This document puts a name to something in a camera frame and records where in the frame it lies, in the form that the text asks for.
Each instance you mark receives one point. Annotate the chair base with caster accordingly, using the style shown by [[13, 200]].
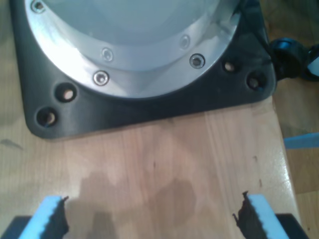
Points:
[[286, 59]]

